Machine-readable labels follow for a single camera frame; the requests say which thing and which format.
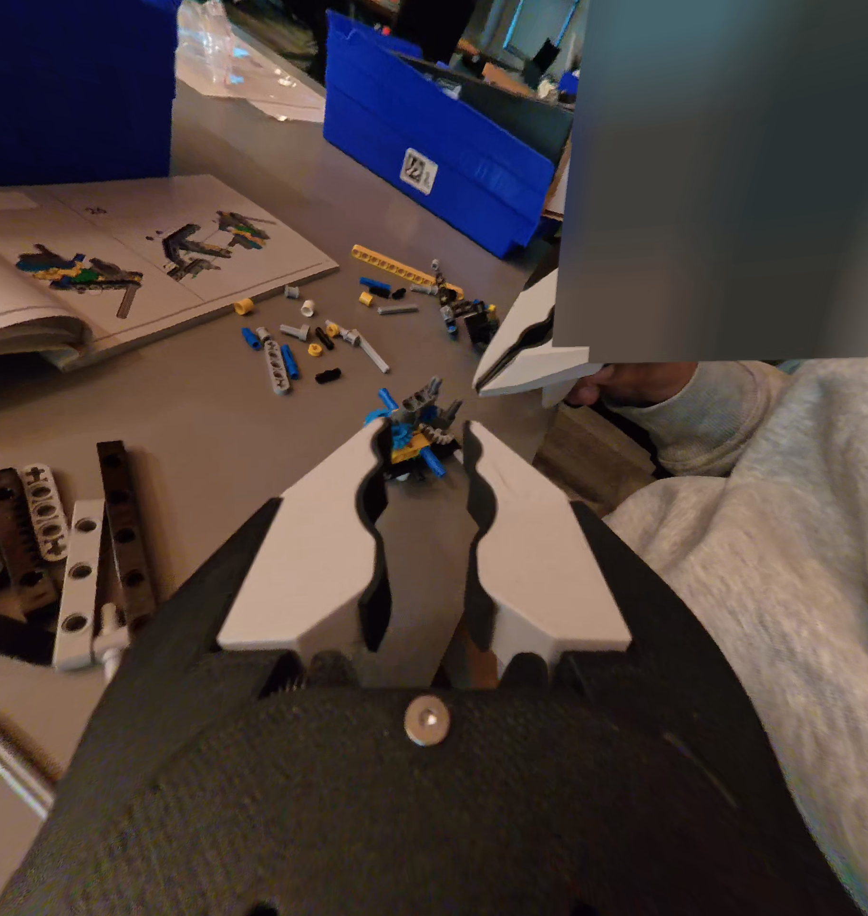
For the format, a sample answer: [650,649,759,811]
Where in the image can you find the lego instruction booklet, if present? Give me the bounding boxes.
[0,174,340,373]

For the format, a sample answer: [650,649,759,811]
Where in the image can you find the blue plastic storage bin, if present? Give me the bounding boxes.
[322,10,577,260]
[0,0,182,188]

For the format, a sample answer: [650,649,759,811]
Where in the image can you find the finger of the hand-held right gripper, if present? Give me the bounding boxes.
[475,345,605,409]
[473,269,559,382]

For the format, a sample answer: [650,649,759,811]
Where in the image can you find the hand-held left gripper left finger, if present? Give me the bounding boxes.
[217,418,393,670]

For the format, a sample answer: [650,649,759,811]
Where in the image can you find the person's right hand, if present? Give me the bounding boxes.
[573,363,700,410]

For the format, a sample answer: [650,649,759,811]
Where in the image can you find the person's right forearm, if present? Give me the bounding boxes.
[606,361,793,479]

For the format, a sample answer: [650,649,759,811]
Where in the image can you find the white lego connector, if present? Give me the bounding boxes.
[93,603,132,682]

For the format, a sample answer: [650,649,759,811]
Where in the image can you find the short grey lego beam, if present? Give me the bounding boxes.
[18,464,72,561]

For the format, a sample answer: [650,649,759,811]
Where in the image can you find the multicoloured lego gear assembly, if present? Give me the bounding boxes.
[364,378,465,482]

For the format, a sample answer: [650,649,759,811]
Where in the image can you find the black lego beam sub-assembly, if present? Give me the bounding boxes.
[434,268,500,352]

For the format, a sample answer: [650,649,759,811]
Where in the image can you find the black lego frame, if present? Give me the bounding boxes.
[0,467,57,620]

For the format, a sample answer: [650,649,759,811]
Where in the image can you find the grey lego axle with connector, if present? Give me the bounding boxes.
[324,319,393,375]

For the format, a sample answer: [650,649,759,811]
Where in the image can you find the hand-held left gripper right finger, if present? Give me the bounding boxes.
[463,421,632,681]

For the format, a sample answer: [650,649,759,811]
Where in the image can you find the grey zip hoodie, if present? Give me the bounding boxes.
[606,358,868,916]

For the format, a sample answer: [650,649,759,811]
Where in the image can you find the long yellow lego beam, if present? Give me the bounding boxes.
[351,243,465,301]

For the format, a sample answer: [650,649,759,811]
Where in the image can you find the clear plastic bags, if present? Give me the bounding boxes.
[175,0,328,124]

